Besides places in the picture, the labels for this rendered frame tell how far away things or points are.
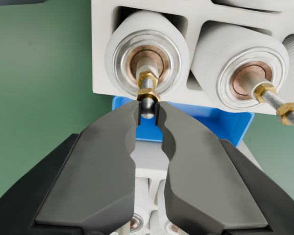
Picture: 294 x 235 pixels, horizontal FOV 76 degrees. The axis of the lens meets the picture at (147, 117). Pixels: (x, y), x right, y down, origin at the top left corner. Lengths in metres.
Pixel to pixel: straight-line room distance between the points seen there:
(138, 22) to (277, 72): 0.16
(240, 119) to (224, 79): 0.26
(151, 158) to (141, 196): 0.08
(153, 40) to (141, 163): 0.28
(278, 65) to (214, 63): 0.07
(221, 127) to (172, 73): 0.35
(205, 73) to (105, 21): 0.15
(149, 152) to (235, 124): 0.22
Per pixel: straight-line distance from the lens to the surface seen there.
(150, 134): 0.44
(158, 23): 0.21
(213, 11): 0.29
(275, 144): 0.73
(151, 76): 0.17
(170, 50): 0.21
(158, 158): 0.44
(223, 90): 0.24
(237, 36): 0.25
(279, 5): 0.24
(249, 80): 0.23
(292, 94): 0.31
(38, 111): 0.61
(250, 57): 0.24
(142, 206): 0.41
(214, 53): 0.24
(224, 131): 0.53
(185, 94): 0.31
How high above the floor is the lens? 0.45
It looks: 57 degrees down
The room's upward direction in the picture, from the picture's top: 179 degrees clockwise
